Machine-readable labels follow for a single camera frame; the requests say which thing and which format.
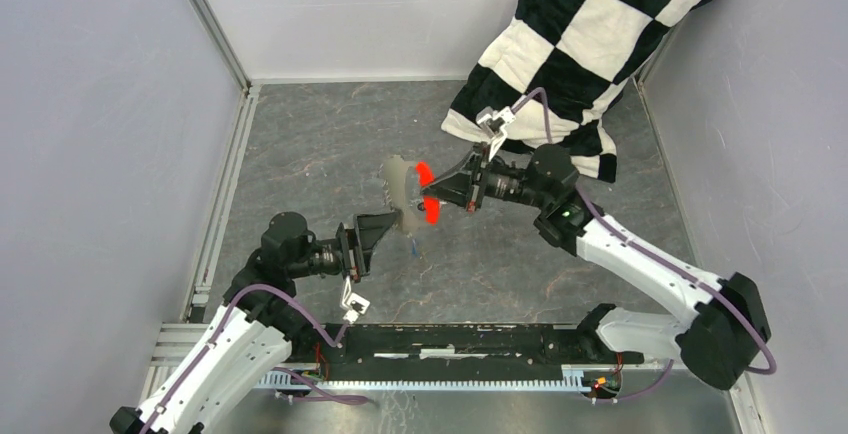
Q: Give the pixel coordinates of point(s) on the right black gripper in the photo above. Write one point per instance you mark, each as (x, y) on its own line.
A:
(459, 184)

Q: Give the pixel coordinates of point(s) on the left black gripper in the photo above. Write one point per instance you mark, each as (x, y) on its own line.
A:
(357, 247)

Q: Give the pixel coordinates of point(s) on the red key tag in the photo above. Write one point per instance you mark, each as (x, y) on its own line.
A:
(426, 177)

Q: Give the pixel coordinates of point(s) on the metal key holder plate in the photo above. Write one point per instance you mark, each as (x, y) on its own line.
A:
(399, 194)

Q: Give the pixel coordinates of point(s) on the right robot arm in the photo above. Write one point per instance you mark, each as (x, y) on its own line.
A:
(717, 327)

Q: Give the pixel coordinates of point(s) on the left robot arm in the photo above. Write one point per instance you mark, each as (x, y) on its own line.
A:
(260, 324)

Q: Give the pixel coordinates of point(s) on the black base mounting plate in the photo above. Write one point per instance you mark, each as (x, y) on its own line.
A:
(457, 352)

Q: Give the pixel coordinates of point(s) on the black white checkered blanket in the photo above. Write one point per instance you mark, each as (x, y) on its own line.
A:
(563, 64)

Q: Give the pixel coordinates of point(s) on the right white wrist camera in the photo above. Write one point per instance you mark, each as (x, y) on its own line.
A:
(494, 125)

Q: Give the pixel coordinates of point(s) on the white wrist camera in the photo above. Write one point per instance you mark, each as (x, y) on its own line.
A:
(354, 305)
(494, 125)

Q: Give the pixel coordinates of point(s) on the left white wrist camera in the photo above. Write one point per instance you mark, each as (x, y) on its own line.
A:
(354, 305)

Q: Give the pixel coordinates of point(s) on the slotted cable duct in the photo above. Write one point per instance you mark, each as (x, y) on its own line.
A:
(569, 381)

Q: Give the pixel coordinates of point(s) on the aluminium frame rail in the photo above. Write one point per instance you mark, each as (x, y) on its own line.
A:
(214, 29)

